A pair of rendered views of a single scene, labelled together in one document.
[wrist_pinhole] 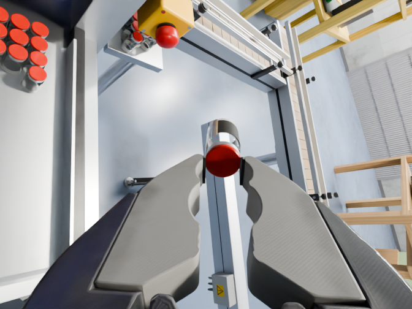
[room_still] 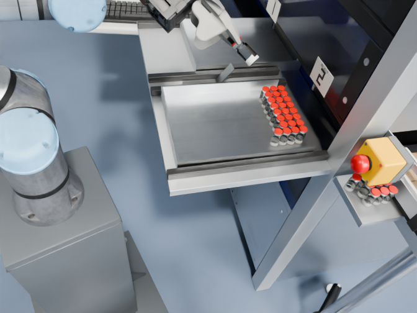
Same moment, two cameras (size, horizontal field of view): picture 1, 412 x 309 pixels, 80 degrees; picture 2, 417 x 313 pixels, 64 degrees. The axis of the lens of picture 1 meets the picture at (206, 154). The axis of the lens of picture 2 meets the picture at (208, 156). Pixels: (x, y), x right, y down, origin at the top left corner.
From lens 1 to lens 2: 0.64 m
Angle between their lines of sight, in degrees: 83
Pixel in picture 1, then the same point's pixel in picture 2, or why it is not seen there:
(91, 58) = (316, 167)
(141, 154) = not seen: outside the picture
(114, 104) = not seen: outside the picture
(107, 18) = (340, 147)
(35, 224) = (200, 156)
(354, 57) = not seen: outside the picture
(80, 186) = (226, 165)
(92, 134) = (263, 175)
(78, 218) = (206, 167)
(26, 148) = (239, 146)
